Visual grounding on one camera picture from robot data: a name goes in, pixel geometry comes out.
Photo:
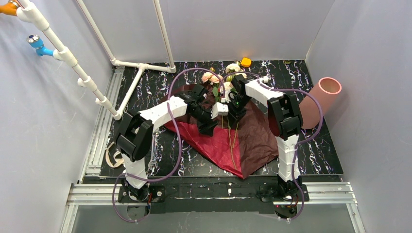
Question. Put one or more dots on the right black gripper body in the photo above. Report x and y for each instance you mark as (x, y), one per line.
(236, 111)

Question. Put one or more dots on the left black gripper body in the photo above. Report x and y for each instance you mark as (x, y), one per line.
(207, 121)

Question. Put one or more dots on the red flower bouquet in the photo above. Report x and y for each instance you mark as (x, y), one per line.
(219, 84)

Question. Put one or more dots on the red wrapping paper sheet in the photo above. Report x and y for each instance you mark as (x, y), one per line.
(241, 149)

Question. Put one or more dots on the cream ribbon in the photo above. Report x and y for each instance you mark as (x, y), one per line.
(114, 160)

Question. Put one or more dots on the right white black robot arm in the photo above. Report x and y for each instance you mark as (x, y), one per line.
(284, 121)

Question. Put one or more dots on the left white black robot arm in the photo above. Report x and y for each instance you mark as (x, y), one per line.
(134, 133)

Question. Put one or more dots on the pink cylindrical vase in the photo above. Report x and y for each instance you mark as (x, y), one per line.
(325, 92)

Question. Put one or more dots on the white pipe tee fitting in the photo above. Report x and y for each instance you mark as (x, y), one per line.
(264, 79)

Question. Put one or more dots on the small orange yellow cap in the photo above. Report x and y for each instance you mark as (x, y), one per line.
(245, 62)

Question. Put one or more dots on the blue pipe fitting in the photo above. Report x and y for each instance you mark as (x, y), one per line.
(37, 43)

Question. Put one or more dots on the orange pipe fitting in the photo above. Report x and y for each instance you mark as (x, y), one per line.
(10, 8)

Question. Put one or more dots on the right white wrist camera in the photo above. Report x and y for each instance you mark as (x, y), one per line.
(226, 97)

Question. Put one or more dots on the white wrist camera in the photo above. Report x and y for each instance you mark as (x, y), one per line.
(226, 97)
(220, 108)

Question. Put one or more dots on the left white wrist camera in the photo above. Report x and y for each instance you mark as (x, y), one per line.
(220, 108)

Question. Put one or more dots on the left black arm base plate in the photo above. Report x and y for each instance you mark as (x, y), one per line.
(147, 194)

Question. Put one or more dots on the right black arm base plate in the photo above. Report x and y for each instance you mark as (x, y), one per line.
(273, 192)

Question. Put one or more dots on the aluminium rail frame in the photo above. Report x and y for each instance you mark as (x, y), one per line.
(202, 198)

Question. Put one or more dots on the white pvc pipe frame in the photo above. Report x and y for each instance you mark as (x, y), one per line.
(79, 71)

